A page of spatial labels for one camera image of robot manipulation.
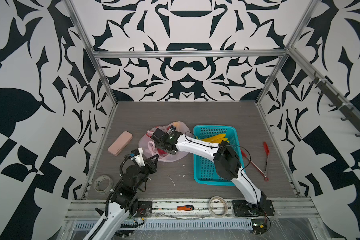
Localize red kitchen tongs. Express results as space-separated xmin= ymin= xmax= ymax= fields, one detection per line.
xmin=241 ymin=142 xmax=270 ymax=182

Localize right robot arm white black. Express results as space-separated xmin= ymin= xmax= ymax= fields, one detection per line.
xmin=151 ymin=129 xmax=267 ymax=213

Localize yellow banana bunch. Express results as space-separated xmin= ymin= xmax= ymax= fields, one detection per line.
xmin=201 ymin=134 xmax=230 ymax=144

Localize tape roll left side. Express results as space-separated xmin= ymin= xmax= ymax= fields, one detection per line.
xmin=94 ymin=175 xmax=114 ymax=195

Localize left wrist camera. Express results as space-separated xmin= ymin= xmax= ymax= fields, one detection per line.
xmin=130 ymin=148 xmax=145 ymax=167

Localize black hook rack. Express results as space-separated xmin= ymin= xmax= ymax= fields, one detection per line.
xmin=310 ymin=73 xmax=360 ymax=138

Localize white cable duct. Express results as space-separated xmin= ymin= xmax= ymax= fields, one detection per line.
xmin=71 ymin=218 xmax=254 ymax=231

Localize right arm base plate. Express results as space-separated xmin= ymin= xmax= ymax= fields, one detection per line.
xmin=232 ymin=200 xmax=275 ymax=217

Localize pink plastic bag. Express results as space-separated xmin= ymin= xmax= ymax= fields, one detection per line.
xmin=137 ymin=121 xmax=193 ymax=163

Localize green circuit board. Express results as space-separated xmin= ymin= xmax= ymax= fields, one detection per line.
xmin=251 ymin=219 xmax=272 ymax=235

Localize pink case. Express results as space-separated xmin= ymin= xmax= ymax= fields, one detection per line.
xmin=108 ymin=131 xmax=133 ymax=156

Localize orange handled screwdriver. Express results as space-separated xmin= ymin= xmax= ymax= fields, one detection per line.
xmin=177 ymin=205 xmax=194 ymax=212

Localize clear tape roll front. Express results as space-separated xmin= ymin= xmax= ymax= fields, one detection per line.
xmin=208 ymin=196 xmax=229 ymax=219

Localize teal plastic basket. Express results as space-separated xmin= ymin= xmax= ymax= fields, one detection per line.
xmin=192 ymin=125 xmax=247 ymax=186

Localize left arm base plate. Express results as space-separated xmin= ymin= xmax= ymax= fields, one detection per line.
xmin=131 ymin=201 xmax=153 ymax=218

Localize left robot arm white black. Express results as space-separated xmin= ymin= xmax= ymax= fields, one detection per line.
xmin=84 ymin=154 xmax=159 ymax=240

